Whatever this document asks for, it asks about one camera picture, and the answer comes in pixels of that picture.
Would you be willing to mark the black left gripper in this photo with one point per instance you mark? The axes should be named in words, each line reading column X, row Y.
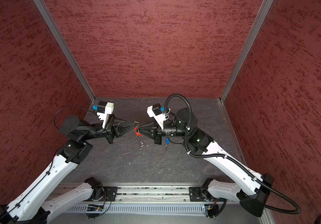
column 117, row 122

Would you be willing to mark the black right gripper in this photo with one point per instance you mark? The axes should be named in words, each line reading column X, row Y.
column 146, row 130

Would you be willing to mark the silver keyring with keys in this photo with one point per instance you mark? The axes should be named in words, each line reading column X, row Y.
column 141, row 142

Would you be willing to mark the red capped key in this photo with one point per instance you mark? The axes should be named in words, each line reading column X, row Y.
column 137, row 132

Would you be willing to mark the blue capped key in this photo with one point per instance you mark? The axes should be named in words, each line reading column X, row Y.
column 167, row 143

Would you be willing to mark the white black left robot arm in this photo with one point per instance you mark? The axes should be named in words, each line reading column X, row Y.
column 32, row 206

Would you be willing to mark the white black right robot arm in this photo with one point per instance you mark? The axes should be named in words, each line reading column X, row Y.
column 244, row 189

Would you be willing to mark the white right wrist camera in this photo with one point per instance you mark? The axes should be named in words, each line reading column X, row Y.
column 156, row 111

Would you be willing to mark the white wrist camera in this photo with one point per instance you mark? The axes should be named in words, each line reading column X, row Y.
column 103, row 111
column 156, row 111

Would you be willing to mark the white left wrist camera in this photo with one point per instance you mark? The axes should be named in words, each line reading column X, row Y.
column 103, row 111

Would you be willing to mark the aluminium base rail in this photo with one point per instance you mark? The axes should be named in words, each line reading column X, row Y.
column 172, row 192

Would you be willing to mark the aluminium corner post left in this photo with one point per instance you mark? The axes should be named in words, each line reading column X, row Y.
column 47, row 17

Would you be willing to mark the aluminium corner post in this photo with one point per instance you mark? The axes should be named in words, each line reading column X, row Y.
column 261, row 15
column 47, row 17

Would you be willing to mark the aluminium corner post right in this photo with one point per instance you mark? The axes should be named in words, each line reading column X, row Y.
column 261, row 15

